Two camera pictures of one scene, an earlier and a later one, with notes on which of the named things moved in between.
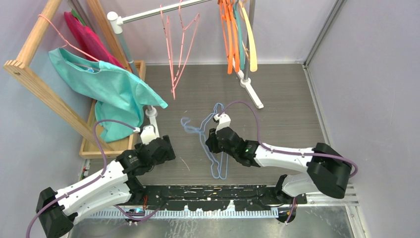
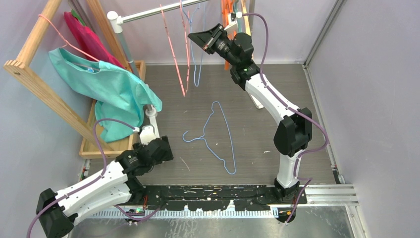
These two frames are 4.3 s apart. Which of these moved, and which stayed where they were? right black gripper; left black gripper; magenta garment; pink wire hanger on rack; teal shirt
Moved: right black gripper
Stayed: left black gripper; magenta garment; pink wire hanger on rack; teal shirt
